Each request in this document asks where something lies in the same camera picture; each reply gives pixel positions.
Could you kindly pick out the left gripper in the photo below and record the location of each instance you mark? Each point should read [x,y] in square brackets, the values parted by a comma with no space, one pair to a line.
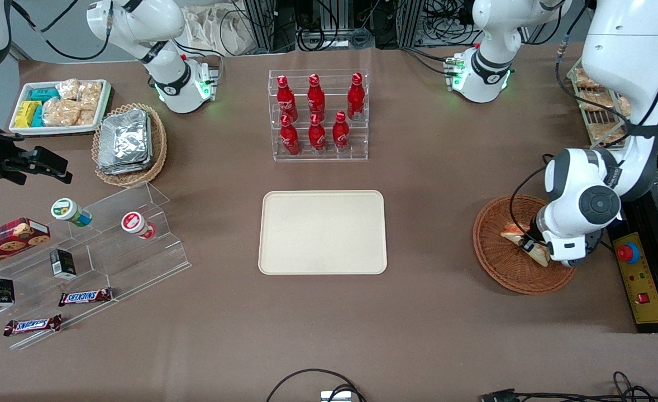
[532,242]

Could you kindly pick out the triangular sandwich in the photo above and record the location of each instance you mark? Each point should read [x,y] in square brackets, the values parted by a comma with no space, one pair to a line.
[542,255]

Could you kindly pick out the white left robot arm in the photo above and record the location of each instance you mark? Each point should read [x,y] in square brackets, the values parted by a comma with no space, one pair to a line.
[625,67]

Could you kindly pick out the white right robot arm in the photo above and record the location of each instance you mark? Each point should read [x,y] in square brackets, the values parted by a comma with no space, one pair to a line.
[139,22]

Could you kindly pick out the white rectangular snack tray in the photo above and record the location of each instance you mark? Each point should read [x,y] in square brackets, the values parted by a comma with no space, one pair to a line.
[55,130]

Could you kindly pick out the round brown wicker basket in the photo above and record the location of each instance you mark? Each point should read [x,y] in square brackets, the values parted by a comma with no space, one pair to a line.
[496,268]

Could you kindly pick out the oval light wicker basket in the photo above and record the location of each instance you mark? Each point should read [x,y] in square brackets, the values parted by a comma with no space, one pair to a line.
[158,148]

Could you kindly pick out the beige rectangular serving tray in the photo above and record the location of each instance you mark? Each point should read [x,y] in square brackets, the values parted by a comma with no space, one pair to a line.
[323,234]

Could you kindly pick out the teal snack pack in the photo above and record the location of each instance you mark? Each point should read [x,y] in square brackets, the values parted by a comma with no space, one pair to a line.
[38,116]
[44,94]

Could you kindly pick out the green lid yogurt cup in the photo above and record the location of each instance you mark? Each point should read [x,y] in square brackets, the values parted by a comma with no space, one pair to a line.
[66,211]

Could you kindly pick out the yellow snack pack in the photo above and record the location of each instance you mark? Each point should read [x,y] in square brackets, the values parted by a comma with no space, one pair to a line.
[26,113]

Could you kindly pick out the clear bag of crackers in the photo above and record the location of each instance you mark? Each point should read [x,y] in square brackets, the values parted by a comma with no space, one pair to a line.
[86,117]
[67,89]
[61,111]
[90,95]

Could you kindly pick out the red cookie box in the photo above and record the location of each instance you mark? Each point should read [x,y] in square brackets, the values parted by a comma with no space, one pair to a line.
[5,240]

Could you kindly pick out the silver foil wrapped packet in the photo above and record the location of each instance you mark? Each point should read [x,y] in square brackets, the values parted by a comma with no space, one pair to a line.
[150,151]
[123,137]

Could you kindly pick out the red lid yogurt cup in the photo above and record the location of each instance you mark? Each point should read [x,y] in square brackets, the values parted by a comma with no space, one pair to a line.
[134,223]

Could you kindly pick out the black appliance with yellow panel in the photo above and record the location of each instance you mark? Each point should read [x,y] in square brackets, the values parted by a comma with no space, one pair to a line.
[642,301]

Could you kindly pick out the bagged fried snack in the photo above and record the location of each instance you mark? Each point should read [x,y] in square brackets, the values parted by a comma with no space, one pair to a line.
[586,79]
[624,106]
[594,100]
[605,132]

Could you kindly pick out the brown snickers bar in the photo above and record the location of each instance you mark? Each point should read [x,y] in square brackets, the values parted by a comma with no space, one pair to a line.
[33,325]
[85,297]

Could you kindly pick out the clear acrylic stepped stand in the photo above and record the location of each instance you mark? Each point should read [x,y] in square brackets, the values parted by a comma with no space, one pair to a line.
[139,268]

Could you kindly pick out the black connector plug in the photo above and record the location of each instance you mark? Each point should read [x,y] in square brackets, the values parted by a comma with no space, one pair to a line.
[499,396]

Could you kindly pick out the red cola bottle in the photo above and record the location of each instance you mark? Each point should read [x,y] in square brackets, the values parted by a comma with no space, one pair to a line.
[290,138]
[341,133]
[317,135]
[284,97]
[316,97]
[356,97]

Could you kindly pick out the beige cloth bag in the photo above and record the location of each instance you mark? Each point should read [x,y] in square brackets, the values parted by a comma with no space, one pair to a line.
[217,30]

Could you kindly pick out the clear acrylic bottle rack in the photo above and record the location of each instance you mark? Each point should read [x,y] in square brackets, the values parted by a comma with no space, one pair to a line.
[301,158]

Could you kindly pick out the small silver device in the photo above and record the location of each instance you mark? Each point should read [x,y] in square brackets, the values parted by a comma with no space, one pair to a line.
[335,397]

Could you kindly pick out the aluminium frame post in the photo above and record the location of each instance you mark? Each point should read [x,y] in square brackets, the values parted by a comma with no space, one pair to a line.
[259,25]
[410,22]

